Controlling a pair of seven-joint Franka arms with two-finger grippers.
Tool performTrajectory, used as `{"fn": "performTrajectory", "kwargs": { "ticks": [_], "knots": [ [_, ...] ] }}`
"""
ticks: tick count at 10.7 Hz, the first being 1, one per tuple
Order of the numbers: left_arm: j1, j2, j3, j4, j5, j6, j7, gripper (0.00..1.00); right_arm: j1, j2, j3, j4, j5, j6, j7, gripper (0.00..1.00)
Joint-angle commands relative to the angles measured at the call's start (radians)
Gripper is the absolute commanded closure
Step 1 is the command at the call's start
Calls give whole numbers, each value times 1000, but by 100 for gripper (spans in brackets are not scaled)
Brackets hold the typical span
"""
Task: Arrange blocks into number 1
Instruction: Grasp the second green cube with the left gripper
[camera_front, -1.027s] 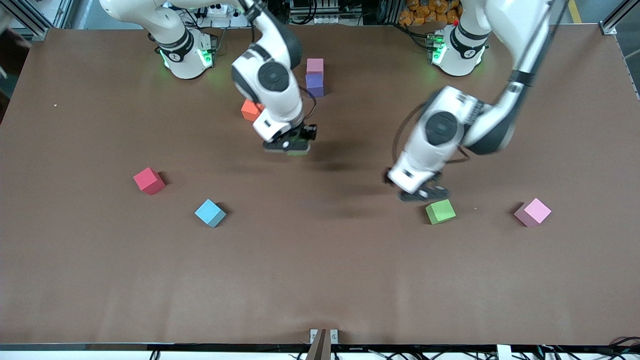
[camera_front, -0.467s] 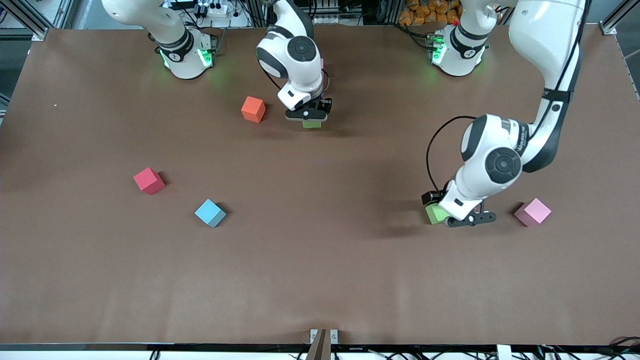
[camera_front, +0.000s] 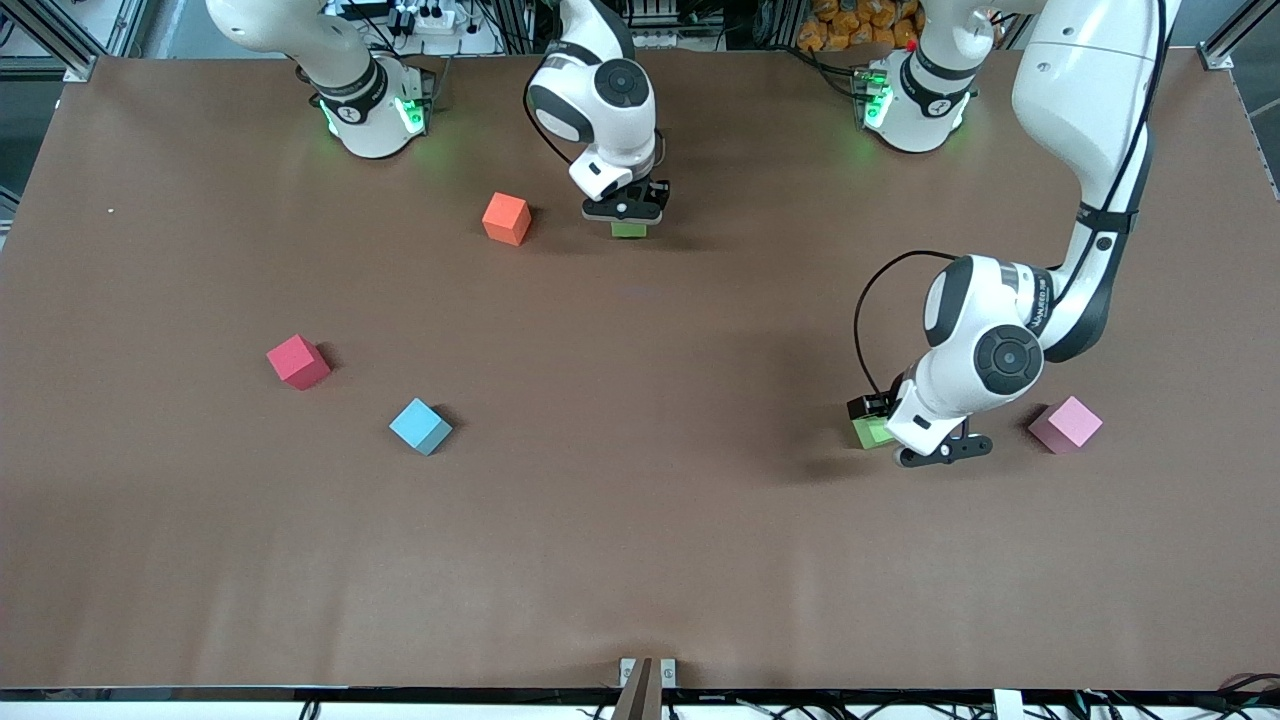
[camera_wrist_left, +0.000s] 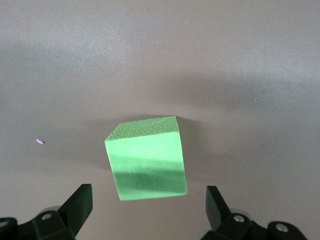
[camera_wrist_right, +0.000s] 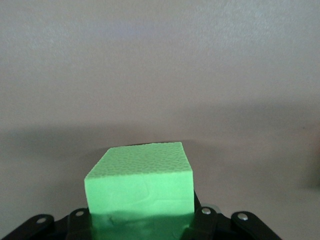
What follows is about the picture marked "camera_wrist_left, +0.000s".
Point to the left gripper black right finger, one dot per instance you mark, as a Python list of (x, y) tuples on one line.
[(217, 212)]

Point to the tiny pink foam crumb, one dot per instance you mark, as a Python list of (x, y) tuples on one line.
[(40, 141)]

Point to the green foam cube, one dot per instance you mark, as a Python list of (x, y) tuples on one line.
[(147, 162)]

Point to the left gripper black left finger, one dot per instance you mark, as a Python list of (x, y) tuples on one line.
[(75, 215)]

